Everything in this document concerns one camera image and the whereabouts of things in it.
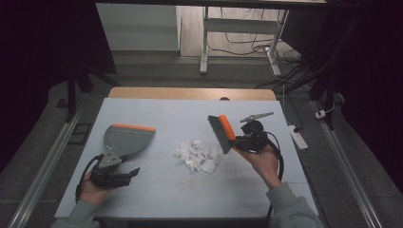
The white desk frame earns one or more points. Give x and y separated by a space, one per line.
240 25

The light blue table mat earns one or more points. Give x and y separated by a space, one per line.
177 114

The black floor plate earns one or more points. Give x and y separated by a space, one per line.
80 133

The white power strip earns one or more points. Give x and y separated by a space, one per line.
297 137

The person's left hand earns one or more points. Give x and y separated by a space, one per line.
92 193

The black metal stand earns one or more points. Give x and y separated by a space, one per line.
326 82
71 95

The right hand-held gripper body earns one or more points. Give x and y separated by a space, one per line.
255 141

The grey dustpan with orange edge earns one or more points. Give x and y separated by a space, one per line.
130 141

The aluminium floor rail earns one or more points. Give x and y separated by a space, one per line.
47 164
348 164

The person's right hand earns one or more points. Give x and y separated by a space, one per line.
264 164

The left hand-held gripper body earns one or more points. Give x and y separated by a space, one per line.
109 180

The white cabinet panel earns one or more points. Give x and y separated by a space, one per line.
139 27

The group of white paper scraps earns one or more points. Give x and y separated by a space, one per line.
199 156

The small white plug adapter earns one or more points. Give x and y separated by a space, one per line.
320 114

